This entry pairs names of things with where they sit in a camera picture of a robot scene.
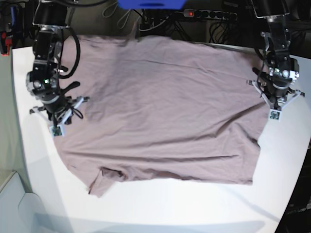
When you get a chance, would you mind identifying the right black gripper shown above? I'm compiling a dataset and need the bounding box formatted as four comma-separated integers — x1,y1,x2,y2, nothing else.
45,97,72,119

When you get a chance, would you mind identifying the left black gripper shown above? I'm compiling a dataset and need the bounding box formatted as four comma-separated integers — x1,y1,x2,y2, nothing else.
264,85,289,104

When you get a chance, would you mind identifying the mauve pink t-shirt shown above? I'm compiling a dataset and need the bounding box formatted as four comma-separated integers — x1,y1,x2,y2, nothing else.
54,35,269,197

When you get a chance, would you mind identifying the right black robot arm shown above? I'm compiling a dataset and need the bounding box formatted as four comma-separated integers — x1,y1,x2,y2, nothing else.
26,0,81,120

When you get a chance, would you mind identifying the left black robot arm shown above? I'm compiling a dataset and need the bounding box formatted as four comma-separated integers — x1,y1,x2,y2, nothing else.
250,0,300,110

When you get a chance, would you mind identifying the red and black clamp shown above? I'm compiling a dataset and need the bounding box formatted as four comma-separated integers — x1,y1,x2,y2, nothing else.
0,31,12,56

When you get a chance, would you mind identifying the black power strip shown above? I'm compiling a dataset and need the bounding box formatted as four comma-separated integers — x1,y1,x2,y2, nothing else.
183,9,238,21

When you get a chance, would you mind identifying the blue and black device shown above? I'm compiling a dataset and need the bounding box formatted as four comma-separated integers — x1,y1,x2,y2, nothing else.
10,5,24,37

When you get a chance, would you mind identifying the white camera bracket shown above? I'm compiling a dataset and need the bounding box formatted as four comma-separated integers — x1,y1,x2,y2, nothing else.
246,80,305,121
29,96,90,137

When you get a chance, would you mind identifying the blue plastic mount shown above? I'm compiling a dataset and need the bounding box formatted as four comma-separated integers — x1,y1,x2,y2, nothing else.
118,0,186,10

